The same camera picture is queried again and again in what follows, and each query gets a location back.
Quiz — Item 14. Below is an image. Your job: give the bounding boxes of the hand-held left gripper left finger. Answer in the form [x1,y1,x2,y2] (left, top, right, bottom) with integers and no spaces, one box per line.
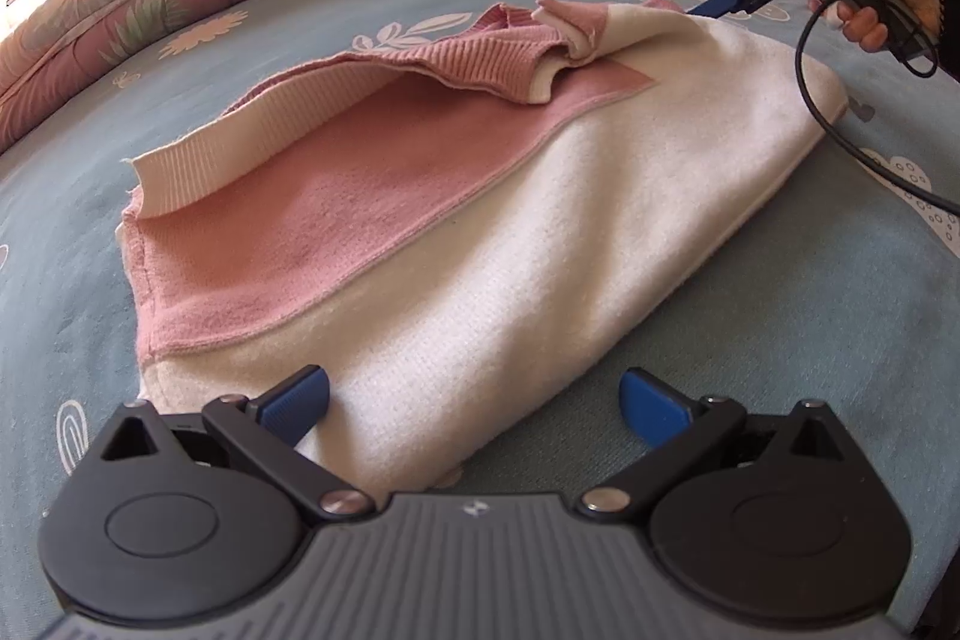
[101,364,380,525]

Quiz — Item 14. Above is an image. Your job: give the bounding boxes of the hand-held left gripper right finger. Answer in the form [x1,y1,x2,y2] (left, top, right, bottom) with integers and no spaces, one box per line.
[577,367,856,525]

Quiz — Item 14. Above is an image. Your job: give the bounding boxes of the pink and cream knit sweater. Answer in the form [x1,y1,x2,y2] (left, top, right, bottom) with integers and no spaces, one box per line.
[116,0,845,491]

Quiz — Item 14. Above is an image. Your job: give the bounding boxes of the blue floral bed sheet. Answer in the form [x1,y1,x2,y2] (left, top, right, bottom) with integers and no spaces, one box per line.
[0,0,960,618]

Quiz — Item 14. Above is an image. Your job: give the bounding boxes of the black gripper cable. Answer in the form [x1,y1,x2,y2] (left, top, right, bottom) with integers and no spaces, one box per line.
[795,0,960,215]

